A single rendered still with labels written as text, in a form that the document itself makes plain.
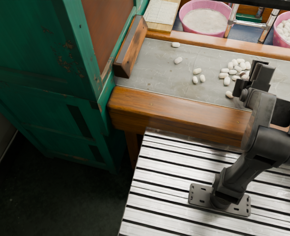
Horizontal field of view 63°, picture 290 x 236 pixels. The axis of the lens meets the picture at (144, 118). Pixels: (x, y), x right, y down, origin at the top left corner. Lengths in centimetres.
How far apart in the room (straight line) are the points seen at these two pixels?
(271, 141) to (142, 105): 50
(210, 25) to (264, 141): 85
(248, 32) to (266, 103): 89
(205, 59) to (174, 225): 67
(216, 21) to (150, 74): 47
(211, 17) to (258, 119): 89
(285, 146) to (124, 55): 62
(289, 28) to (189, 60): 52
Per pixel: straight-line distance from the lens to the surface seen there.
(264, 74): 79
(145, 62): 105
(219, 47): 114
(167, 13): 124
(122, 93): 92
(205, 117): 87
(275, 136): 52
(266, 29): 116
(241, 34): 136
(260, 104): 52
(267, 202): 93
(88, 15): 71
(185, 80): 99
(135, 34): 100
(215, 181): 75
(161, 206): 84
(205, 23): 127
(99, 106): 84
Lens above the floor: 149
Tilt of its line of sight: 59 degrees down
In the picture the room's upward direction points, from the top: 2 degrees counter-clockwise
